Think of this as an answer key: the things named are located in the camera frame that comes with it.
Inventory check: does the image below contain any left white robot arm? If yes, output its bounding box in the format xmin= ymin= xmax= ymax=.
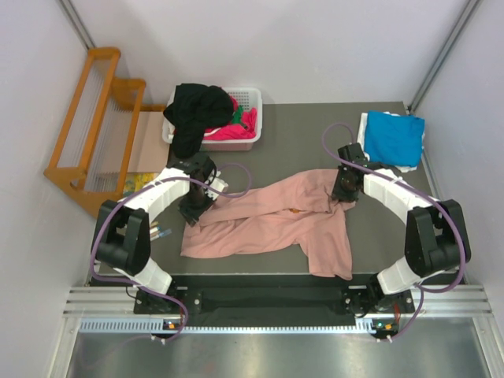
xmin=90 ymin=153 xmax=228 ymax=314

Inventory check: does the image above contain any grey slotted cable duct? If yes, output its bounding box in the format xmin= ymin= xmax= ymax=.
xmin=78 ymin=317 xmax=379 ymax=335

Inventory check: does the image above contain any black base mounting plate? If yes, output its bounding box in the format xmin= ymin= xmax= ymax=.
xmin=133 ymin=274 xmax=415 ymax=328

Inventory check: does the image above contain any orange wooden rack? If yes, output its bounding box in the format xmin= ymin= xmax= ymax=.
xmin=44 ymin=47 xmax=169 ymax=217

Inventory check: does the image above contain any magenta t shirt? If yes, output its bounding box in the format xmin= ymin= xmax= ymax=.
xmin=203 ymin=97 xmax=258 ymax=141

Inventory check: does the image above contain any white folded t shirt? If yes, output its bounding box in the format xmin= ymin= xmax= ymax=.
xmin=355 ymin=111 xmax=427 ymax=173

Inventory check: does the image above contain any bundle of marker pens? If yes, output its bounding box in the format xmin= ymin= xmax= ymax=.
xmin=150 ymin=221 xmax=172 ymax=241

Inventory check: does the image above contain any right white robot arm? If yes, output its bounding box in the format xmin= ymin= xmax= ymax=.
xmin=332 ymin=143 xmax=472 ymax=313

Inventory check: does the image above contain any black t shirt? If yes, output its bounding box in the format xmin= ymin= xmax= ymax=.
xmin=163 ymin=83 xmax=234 ymax=159

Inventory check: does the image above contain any blue folded t shirt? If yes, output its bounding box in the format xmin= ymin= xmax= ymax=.
xmin=362 ymin=110 xmax=426 ymax=167

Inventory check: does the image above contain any green t shirt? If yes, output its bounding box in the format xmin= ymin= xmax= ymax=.
xmin=230 ymin=106 xmax=246 ymax=127

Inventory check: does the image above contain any white plastic laundry basket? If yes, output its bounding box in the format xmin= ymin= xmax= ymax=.
xmin=161 ymin=83 xmax=262 ymax=155

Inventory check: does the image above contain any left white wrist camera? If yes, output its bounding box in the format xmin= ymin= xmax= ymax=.
xmin=206 ymin=172 xmax=228 ymax=201

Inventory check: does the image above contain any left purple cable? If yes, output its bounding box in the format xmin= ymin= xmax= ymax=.
xmin=89 ymin=161 xmax=254 ymax=343

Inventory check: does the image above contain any pink t shirt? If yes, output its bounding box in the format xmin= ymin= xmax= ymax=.
xmin=181 ymin=169 xmax=354 ymax=280

